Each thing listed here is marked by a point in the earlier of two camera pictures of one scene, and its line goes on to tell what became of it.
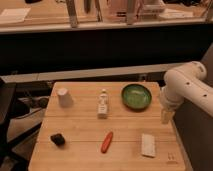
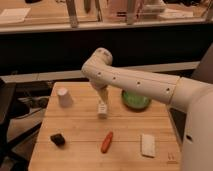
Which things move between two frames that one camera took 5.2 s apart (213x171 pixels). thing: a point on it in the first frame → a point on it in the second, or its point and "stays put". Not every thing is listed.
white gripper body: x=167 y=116 → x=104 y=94
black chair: x=11 y=108 stays put
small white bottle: x=103 y=105 stays put
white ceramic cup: x=65 y=100 stays put
